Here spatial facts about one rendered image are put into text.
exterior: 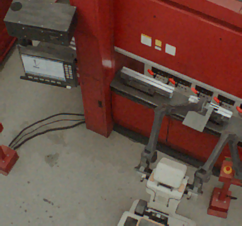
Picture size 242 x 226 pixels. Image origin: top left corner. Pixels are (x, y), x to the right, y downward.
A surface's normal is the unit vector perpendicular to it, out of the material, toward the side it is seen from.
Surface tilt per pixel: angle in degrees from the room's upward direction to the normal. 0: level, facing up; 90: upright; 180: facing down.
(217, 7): 90
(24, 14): 0
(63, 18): 0
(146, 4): 90
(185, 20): 90
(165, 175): 48
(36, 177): 0
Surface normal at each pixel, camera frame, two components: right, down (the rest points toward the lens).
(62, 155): 0.04, -0.55
